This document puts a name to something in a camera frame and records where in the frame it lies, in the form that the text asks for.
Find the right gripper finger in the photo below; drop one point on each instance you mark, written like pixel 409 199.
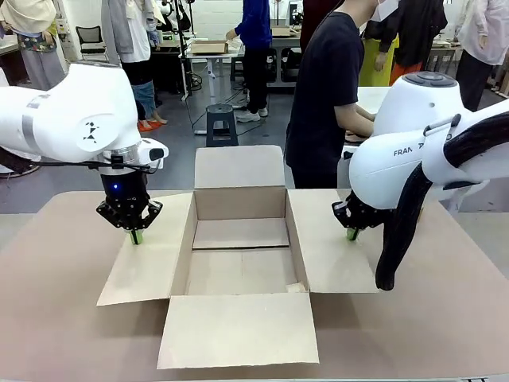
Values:
pixel 341 213
pixel 356 234

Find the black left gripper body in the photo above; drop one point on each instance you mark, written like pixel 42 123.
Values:
pixel 121 187

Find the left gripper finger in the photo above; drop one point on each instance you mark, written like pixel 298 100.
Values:
pixel 115 217
pixel 151 213

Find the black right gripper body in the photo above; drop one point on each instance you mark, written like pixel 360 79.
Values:
pixel 366 217

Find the brown cardboard box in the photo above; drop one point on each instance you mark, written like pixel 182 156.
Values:
pixel 238 330

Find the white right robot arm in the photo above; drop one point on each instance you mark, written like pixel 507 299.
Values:
pixel 397 175

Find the person's right forearm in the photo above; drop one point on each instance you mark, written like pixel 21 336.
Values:
pixel 354 119

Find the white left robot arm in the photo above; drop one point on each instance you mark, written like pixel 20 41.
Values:
pixel 59 111

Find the black plastic step stool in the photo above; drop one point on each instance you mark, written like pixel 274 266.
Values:
pixel 222 123

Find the white table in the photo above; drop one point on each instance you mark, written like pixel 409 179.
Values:
pixel 371 97

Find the person in black t-shirt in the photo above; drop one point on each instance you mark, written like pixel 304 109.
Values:
pixel 326 79

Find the black stand pole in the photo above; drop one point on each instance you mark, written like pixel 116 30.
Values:
pixel 183 59

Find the black mesh office chair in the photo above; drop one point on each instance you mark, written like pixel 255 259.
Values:
pixel 91 40

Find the white height-adjustable desk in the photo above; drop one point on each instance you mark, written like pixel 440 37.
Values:
pixel 214 57

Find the shallow cardboard tray box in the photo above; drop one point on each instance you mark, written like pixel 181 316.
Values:
pixel 208 47

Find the person in blue sweater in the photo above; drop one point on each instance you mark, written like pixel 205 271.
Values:
pixel 254 47

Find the person in pale shirt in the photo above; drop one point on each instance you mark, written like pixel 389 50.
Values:
pixel 483 44

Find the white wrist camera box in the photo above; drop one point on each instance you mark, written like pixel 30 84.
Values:
pixel 153 153

